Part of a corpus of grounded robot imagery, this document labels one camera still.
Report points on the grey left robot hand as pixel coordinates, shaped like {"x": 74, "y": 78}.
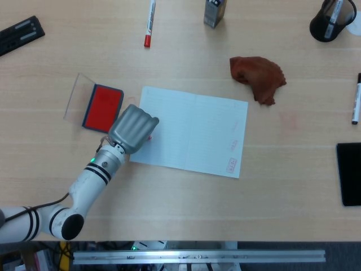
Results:
{"x": 132, "y": 127}

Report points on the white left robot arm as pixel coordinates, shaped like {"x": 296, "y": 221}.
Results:
{"x": 93, "y": 175}

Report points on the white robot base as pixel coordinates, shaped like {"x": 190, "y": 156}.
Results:
{"x": 146, "y": 245}

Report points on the red ink pad clear lid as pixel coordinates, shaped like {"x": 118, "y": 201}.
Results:
{"x": 103, "y": 108}

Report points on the open white lined notebook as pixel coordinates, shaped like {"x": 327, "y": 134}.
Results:
{"x": 197, "y": 132}

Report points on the red white marker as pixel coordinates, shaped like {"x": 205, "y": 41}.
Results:
{"x": 149, "y": 25}

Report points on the black white marker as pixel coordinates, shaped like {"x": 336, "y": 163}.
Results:
{"x": 357, "y": 101}

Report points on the marker in pen holder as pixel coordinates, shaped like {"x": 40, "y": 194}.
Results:
{"x": 333, "y": 17}

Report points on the brown crumpled cloth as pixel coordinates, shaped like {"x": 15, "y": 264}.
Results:
{"x": 259, "y": 76}

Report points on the small grey and brown carton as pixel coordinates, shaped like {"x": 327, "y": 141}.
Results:
{"x": 213, "y": 14}

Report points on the black mesh pen holder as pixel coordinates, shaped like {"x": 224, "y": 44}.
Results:
{"x": 318, "y": 29}

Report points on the black smartphone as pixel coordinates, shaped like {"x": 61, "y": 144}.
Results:
{"x": 351, "y": 175}

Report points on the white round lid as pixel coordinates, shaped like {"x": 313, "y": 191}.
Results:
{"x": 356, "y": 29}

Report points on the aluminium rail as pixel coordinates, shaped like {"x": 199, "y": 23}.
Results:
{"x": 197, "y": 257}

